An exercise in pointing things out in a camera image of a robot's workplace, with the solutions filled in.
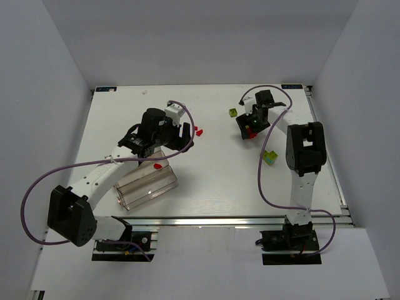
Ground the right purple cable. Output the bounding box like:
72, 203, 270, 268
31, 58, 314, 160
238, 86, 337, 258

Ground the right blue table label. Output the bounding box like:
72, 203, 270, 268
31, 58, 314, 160
281, 84, 303, 89

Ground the green and teal lego stack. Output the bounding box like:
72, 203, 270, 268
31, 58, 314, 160
262, 151, 278, 166

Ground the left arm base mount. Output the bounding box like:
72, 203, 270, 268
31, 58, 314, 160
91, 226, 158, 263

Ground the blue table label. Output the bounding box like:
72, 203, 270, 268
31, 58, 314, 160
281, 84, 303, 89
95, 87, 117, 93

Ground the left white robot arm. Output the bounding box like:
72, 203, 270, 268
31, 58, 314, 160
47, 101, 195, 247

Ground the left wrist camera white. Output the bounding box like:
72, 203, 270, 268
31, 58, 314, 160
164, 101, 185, 127

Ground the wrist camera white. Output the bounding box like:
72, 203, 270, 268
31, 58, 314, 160
164, 101, 185, 127
242, 97, 256, 115

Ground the clear three-compartment container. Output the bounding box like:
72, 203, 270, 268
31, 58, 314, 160
115, 147, 178, 211

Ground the left blue table label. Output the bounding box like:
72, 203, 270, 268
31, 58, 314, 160
95, 87, 117, 93

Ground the small green lego cube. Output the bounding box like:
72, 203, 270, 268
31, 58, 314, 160
228, 108, 238, 118

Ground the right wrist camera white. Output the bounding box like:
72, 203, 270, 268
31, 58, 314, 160
242, 97, 256, 115

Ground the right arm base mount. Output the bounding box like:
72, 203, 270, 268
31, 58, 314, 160
255, 222, 322, 266

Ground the aluminium table rail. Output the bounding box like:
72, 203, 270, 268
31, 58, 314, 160
93, 215, 354, 228

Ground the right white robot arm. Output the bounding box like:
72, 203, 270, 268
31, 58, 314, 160
236, 84, 327, 251

